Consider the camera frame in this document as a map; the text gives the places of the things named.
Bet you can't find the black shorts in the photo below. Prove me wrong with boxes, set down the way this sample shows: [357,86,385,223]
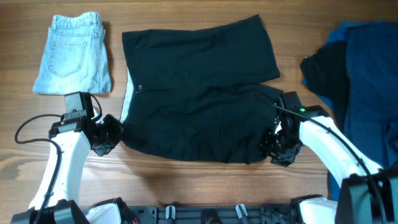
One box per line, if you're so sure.
[122,15,281,164]

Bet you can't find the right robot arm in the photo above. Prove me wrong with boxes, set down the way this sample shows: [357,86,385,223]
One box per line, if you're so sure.
[256,92,397,223]

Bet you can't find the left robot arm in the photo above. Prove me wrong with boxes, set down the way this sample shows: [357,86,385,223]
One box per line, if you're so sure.
[12,114,123,223]

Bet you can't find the folded light blue jeans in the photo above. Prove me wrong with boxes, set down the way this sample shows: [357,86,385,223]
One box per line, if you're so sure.
[32,11,112,95]

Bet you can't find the black garment in pile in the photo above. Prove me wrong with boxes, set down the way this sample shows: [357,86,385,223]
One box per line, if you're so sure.
[300,41,349,130]

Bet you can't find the dark blue garment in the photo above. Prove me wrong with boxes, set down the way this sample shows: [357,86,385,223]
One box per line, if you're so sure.
[303,20,398,202]

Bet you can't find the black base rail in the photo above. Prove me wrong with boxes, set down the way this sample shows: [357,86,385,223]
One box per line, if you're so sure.
[129,203,302,224]

